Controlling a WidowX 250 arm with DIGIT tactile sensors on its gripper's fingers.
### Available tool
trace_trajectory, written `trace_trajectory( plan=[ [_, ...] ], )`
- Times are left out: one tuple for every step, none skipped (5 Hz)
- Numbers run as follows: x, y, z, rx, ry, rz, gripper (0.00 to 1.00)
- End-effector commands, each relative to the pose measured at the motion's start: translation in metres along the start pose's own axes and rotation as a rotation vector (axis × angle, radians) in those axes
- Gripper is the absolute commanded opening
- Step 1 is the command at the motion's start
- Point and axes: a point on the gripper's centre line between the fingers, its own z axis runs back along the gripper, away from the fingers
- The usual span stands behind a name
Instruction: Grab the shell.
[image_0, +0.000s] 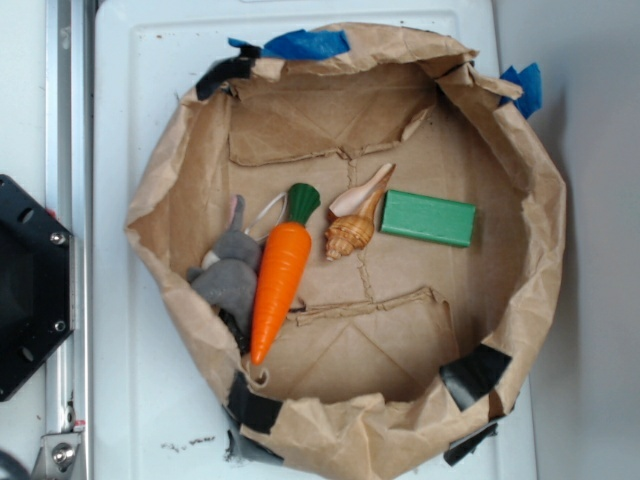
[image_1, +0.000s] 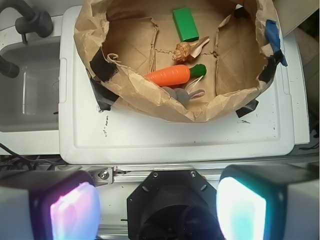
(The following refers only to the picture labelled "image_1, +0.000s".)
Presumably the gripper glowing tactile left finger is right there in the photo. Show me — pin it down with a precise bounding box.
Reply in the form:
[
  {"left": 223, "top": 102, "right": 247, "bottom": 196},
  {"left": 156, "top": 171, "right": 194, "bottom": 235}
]
[{"left": 0, "top": 170, "right": 101, "bottom": 240}]

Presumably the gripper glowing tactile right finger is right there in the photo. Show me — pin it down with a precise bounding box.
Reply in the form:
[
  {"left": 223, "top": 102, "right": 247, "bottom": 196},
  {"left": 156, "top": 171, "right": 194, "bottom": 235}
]
[{"left": 216, "top": 164, "right": 320, "bottom": 240}]

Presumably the white plastic tray lid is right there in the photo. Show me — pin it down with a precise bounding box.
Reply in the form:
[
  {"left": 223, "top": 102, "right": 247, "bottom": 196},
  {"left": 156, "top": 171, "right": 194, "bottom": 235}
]
[{"left": 58, "top": 6, "right": 295, "bottom": 165}]

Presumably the black tape piece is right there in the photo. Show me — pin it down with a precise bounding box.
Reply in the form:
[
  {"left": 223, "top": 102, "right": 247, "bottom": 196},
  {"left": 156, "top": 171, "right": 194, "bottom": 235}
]
[
  {"left": 235, "top": 99, "right": 259, "bottom": 118},
  {"left": 258, "top": 56, "right": 277, "bottom": 90},
  {"left": 90, "top": 78, "right": 119, "bottom": 111},
  {"left": 90, "top": 48, "right": 119, "bottom": 83}
]

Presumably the grey plush bunny toy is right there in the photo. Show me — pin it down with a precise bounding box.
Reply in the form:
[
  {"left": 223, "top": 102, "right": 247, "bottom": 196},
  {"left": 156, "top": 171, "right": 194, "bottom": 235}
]
[{"left": 161, "top": 86, "right": 205, "bottom": 105}]

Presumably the orange plastic toy carrot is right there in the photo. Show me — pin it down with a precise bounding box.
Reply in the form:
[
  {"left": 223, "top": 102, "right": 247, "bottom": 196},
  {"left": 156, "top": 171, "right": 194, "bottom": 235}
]
[{"left": 144, "top": 64, "right": 207, "bottom": 87}]

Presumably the brown paper bag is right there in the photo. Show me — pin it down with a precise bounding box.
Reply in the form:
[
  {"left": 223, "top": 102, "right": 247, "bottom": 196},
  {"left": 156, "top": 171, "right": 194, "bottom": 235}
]
[{"left": 74, "top": 0, "right": 279, "bottom": 123}]

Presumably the blue painter tape strip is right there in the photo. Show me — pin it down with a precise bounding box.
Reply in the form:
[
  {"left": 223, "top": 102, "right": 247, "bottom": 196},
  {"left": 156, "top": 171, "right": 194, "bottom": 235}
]
[{"left": 264, "top": 19, "right": 288, "bottom": 67}]

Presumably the tan spiral seashell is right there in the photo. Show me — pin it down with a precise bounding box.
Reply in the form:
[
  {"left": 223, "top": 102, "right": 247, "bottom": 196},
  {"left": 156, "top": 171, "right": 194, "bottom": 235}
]
[{"left": 172, "top": 36, "right": 210, "bottom": 62}]

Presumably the black faucet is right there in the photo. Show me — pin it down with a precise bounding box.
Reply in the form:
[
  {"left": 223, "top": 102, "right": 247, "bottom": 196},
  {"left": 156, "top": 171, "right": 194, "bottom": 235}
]
[{"left": 0, "top": 0, "right": 54, "bottom": 78}]

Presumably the green rectangular block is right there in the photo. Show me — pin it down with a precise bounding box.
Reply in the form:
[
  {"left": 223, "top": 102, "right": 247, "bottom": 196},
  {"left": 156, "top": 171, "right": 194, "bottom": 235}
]
[{"left": 172, "top": 7, "right": 200, "bottom": 42}]

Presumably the aluminium frame rail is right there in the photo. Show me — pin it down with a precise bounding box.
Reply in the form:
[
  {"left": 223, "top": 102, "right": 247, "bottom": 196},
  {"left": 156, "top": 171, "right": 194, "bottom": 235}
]
[{"left": 86, "top": 163, "right": 225, "bottom": 186}]

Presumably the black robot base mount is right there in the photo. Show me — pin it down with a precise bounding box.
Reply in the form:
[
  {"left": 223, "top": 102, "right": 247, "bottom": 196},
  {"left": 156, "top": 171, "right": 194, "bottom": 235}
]
[{"left": 126, "top": 170, "right": 225, "bottom": 240}]

